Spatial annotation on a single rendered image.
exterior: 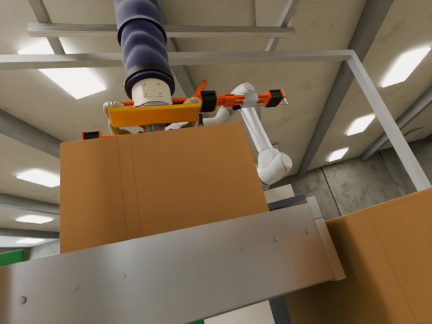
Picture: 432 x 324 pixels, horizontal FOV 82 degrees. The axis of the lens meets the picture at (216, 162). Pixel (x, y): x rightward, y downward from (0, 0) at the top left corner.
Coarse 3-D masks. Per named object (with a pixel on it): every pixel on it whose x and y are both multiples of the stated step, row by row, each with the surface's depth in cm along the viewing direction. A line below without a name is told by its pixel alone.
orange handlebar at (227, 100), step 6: (222, 96) 116; (228, 96) 117; (234, 96) 118; (240, 96) 119; (258, 96) 121; (264, 96) 122; (120, 102) 103; (126, 102) 104; (132, 102) 105; (174, 102) 110; (180, 102) 111; (222, 102) 120; (228, 102) 119; (234, 102) 120; (240, 102) 123; (258, 102) 126; (264, 102) 127
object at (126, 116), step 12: (120, 108) 89; (132, 108) 90; (144, 108) 91; (156, 108) 92; (168, 108) 94; (180, 108) 95; (192, 108) 97; (120, 120) 93; (132, 120) 95; (144, 120) 97; (156, 120) 99; (168, 120) 101; (180, 120) 103; (192, 120) 105
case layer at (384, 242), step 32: (416, 192) 48; (352, 224) 64; (384, 224) 55; (416, 224) 49; (352, 256) 66; (384, 256) 56; (416, 256) 49; (320, 288) 81; (352, 288) 67; (384, 288) 57; (416, 288) 50; (320, 320) 84; (352, 320) 69; (384, 320) 59; (416, 320) 51
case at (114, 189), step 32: (192, 128) 85; (224, 128) 87; (64, 160) 74; (96, 160) 76; (128, 160) 77; (160, 160) 79; (192, 160) 80; (224, 160) 82; (64, 192) 70; (96, 192) 72; (128, 192) 73; (160, 192) 75; (192, 192) 76; (224, 192) 78; (256, 192) 79; (64, 224) 67; (96, 224) 68; (128, 224) 70; (160, 224) 71; (192, 224) 72
